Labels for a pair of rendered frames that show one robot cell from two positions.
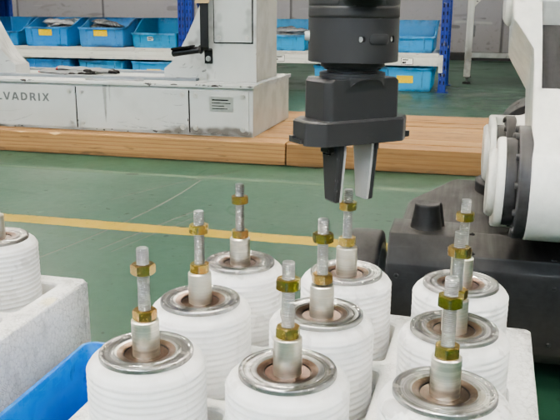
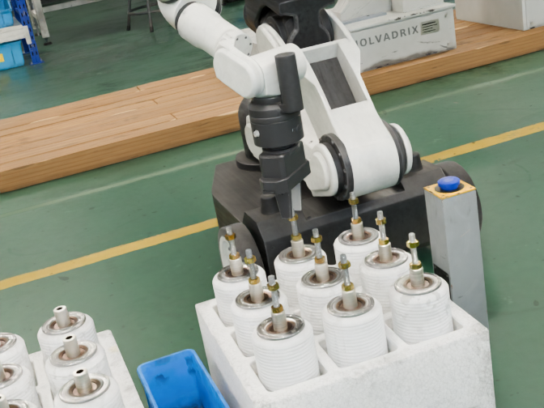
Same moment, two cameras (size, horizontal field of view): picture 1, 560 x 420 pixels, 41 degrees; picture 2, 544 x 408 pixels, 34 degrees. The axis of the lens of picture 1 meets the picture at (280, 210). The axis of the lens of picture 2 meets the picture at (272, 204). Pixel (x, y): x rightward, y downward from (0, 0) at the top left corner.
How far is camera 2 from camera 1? 0.94 m
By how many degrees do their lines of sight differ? 30
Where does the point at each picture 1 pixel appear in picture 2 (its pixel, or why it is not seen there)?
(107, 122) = not seen: outside the picture
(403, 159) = (108, 153)
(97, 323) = not seen: hidden behind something
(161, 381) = (305, 333)
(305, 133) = (276, 188)
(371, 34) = (296, 125)
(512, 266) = (335, 215)
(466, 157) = (160, 135)
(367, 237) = (240, 231)
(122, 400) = (294, 350)
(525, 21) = not seen: hidden behind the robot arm
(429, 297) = (352, 249)
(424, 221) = (272, 207)
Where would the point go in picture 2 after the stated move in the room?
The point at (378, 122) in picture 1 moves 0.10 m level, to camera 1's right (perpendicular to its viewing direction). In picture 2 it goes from (302, 167) to (346, 150)
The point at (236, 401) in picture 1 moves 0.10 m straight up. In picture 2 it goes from (344, 325) to (335, 267)
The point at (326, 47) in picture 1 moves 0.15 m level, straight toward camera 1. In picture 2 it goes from (275, 139) to (325, 155)
